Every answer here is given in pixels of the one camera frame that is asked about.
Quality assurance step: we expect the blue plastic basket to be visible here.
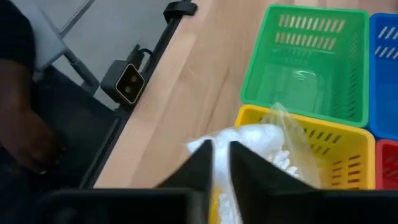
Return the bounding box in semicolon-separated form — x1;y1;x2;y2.
366;12;398;141

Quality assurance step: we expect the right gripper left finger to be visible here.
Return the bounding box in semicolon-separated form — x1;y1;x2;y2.
157;139;214;224

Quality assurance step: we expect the yellow plastic basket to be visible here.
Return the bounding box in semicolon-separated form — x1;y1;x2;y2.
208;104;376;224

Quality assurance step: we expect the black frame bracket clamp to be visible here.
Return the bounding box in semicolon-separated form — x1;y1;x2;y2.
163;1;198;23

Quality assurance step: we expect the red plastic basket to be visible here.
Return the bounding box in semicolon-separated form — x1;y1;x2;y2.
375;139;398;190

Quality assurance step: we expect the light grey chair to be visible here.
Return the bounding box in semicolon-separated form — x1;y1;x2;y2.
9;0;100;96

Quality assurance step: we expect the black aluminium rig frame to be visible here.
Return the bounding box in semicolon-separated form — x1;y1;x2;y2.
79;12;187;190

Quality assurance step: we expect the black table-edge camera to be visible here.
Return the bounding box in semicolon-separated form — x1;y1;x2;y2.
99;59;146;105

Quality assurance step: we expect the green plastic basket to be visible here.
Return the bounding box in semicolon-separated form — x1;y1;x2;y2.
239;3;370;128

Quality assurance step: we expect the person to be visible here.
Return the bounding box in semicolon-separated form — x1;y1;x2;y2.
0;0;119;224

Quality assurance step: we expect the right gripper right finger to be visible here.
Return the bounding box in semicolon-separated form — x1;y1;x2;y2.
229;141;313;224

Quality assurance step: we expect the white cotton pads bag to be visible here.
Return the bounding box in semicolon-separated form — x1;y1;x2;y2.
186;102;323;224

